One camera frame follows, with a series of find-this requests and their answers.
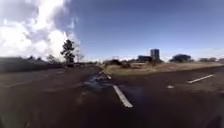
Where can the low dark building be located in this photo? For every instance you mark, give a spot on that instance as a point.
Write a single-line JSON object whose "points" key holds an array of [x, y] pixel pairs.
{"points": [[144, 59]]}

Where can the white painted road line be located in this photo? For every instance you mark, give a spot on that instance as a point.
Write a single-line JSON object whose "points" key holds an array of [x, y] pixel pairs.
{"points": [[122, 96]]}

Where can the tall building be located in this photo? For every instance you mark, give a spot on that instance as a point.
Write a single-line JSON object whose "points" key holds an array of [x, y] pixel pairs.
{"points": [[154, 54]]}

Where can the tall dark tree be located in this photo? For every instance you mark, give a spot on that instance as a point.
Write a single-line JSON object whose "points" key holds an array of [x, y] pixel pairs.
{"points": [[68, 50]]}

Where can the dark bushy tree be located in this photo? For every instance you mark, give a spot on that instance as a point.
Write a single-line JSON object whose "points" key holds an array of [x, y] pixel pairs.
{"points": [[180, 58]]}

